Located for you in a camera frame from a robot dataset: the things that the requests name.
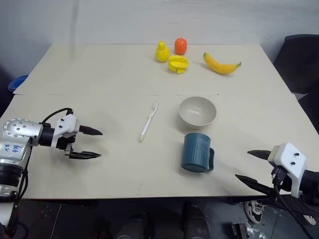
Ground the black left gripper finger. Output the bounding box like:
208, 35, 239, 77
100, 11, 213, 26
68, 150, 103, 160
79, 125, 104, 136

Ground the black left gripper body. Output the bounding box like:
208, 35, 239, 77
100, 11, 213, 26
56, 133, 77, 157

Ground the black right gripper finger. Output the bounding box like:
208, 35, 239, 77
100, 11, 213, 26
235, 174, 277, 198
247, 149, 272, 163

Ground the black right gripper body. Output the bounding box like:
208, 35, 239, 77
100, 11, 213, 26
270, 162, 294, 197

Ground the black and white sneaker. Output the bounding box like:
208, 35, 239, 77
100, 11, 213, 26
244, 200, 265, 224
302, 213, 318, 227

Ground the white toothbrush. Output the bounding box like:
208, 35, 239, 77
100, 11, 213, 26
139, 101, 160, 143

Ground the teal ribbed mug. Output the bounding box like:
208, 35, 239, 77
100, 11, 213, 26
180, 132, 216, 173

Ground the beige bowl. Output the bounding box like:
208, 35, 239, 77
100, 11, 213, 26
178, 96, 217, 130

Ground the blue round object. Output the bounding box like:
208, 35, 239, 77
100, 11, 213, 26
7, 75, 29, 93

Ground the yellow toy banana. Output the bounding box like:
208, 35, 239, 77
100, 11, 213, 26
202, 51, 242, 75

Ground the black chair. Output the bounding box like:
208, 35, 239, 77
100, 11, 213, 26
273, 34, 319, 95

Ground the yellow toy pear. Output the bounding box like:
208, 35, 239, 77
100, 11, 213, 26
155, 40, 171, 63

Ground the yellow cut toy fruit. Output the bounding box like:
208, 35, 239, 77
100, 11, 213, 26
168, 55, 190, 75

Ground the orange toy fruit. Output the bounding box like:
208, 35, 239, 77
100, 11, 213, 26
173, 37, 188, 56

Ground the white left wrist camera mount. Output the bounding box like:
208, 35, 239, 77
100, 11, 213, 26
50, 114, 81, 149

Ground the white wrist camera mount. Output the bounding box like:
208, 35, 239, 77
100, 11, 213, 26
267, 142, 308, 199
50, 114, 81, 149

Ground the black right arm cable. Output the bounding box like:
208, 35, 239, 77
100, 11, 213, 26
272, 167, 319, 239

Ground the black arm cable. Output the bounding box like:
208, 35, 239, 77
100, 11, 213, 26
41, 107, 75, 128
272, 167, 319, 239

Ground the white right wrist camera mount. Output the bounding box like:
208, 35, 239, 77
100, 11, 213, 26
267, 142, 308, 199

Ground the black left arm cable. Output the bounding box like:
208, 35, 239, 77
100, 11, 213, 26
41, 107, 75, 128

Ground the metal floor bracket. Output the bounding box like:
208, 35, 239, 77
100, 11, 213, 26
231, 222, 253, 239

